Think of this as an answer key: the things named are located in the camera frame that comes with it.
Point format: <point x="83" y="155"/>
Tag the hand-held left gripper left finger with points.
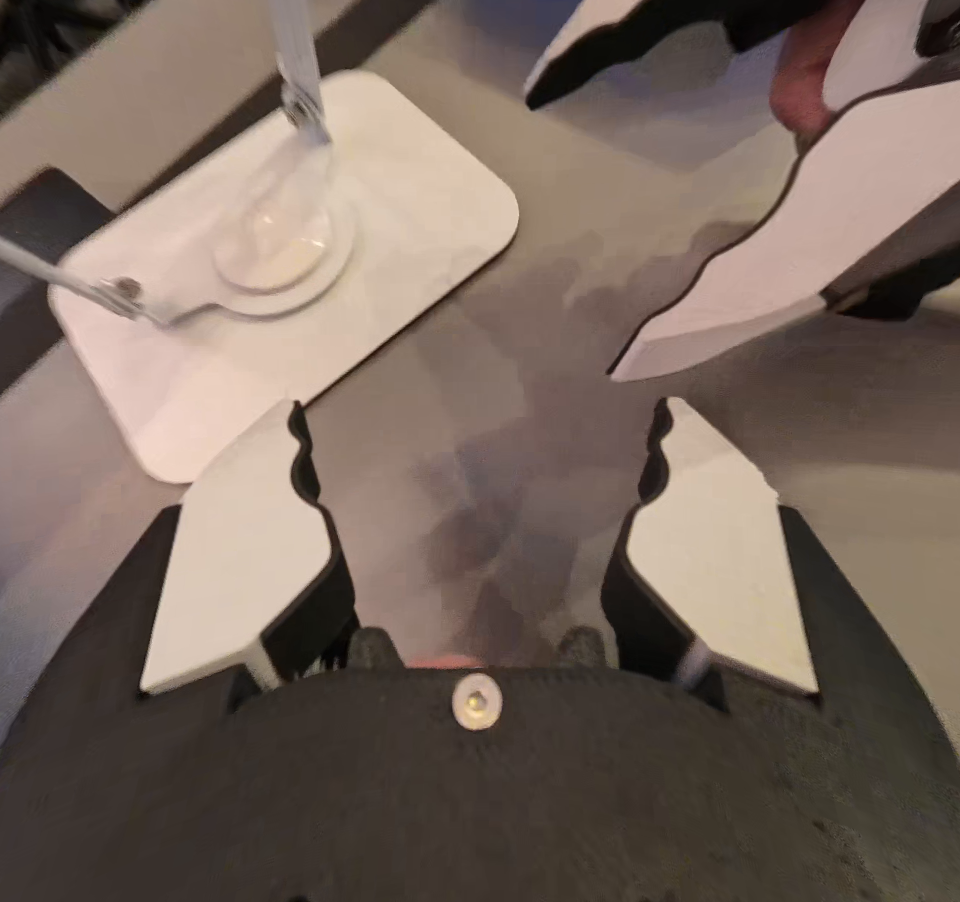
<point x="240" y="564"/>

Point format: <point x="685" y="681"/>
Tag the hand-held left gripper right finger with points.
<point x="720" y="564"/>

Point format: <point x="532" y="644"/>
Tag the person's right hand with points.
<point x="802" y="76"/>

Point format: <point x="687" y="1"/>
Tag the clear round stand foot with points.
<point x="285" y="256"/>

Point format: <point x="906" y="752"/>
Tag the black tape strip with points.
<point x="45" y="204"/>

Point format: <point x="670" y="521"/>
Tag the metal stand bracket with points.
<point x="75" y="283"/>
<point x="296" y="39"/>

